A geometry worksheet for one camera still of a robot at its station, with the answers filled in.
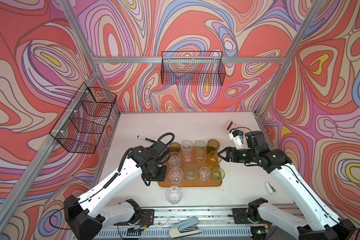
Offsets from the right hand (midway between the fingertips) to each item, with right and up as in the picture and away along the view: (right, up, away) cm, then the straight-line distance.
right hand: (224, 158), depth 73 cm
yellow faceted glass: (0, -6, +20) cm, 21 cm away
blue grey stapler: (-19, -31, -5) cm, 37 cm away
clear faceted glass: (-17, +2, +23) cm, 29 cm away
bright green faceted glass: (+1, -12, +14) cm, 18 cm away
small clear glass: (-7, -12, +14) cm, 19 cm away
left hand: (-29, -9, -1) cm, 31 cm away
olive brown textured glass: (-1, +4, +23) cm, 23 cm away
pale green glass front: (-15, -10, +13) cm, 23 cm away
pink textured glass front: (-9, -3, +19) cm, 21 cm away
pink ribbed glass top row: (-17, -3, +16) cm, 23 cm away
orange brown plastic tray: (-11, -17, +12) cm, 23 cm away
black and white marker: (-45, +7, +30) cm, 55 cm away
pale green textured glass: (-9, +3, +23) cm, 24 cm away
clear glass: (-25, -5, +19) cm, 32 cm away
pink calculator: (+16, +17, +35) cm, 42 cm away
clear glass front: (-24, -13, +14) cm, 31 cm away
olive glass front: (-25, +3, +22) cm, 34 cm away
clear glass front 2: (-25, -22, +8) cm, 34 cm away
